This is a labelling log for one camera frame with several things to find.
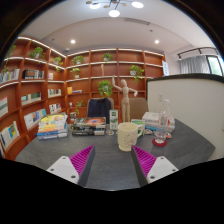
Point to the colourful book stack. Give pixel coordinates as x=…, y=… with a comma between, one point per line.
x=52, y=126

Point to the black ceiling track rail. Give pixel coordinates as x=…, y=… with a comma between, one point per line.
x=196, y=50

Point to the cream ribbed mug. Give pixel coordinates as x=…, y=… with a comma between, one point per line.
x=127, y=137

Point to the green white tissue box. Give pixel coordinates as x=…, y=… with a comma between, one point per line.
x=137, y=121

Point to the clear plastic water bottle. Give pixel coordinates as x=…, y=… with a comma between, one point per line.
x=162, y=121

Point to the white cardboard box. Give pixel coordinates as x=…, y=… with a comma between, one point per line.
x=150, y=118

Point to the flat round red coaster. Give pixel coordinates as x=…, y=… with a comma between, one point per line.
x=156, y=144

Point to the dark blue chair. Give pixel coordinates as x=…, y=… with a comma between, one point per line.
x=99, y=110

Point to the ceiling lights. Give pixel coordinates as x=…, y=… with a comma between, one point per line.
x=114, y=13

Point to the tan chair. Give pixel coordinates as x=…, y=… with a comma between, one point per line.
x=140, y=107

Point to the wooden artist mannequin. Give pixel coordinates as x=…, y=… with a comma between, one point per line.
x=125, y=100

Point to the white wall sign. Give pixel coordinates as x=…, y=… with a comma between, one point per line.
x=165, y=67

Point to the wooden wall shelf unit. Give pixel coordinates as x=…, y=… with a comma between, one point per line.
x=43, y=86

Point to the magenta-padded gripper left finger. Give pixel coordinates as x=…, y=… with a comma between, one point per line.
x=65, y=168

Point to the grey curtain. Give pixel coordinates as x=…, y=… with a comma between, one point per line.
x=195, y=65

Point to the ceiling air vent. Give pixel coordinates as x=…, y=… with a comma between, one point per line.
x=136, y=21

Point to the dark book stack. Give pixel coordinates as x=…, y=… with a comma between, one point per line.
x=89, y=125

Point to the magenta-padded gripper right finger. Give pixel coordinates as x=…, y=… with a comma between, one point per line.
x=160, y=168

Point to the window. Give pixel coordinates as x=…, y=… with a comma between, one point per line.
x=215, y=66

